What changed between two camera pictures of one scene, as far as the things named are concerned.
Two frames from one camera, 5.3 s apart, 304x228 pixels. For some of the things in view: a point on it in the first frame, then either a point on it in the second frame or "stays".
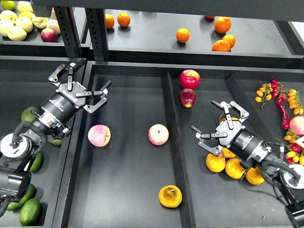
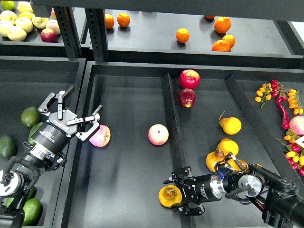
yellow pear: [170, 196] stays
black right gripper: [245, 143] → [197, 190]
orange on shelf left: [109, 21] stays
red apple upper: [189, 79] stays
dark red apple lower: [187, 97] stays
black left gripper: [61, 105] → [53, 135]
